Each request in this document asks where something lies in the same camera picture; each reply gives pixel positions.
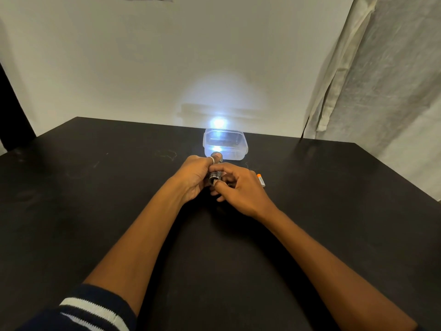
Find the black door frame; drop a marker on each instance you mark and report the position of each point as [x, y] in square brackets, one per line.
[12, 117]

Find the clear plastic container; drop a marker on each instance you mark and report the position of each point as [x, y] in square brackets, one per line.
[227, 143]

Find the person's right forearm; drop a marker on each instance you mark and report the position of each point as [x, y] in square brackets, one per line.
[337, 275]

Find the person's left forearm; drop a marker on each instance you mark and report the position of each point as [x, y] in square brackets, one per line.
[134, 251]

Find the silver orange battery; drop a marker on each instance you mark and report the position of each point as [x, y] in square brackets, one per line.
[261, 180]

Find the white curtain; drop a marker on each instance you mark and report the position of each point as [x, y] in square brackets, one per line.
[386, 82]

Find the grey metal flashlight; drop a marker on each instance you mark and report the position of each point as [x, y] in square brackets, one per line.
[215, 175]

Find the person's left hand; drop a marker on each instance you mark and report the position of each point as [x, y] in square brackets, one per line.
[191, 177]

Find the navy striped sweater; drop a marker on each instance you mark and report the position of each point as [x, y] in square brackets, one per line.
[89, 308]

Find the person's right hand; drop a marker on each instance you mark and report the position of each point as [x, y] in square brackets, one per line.
[244, 193]

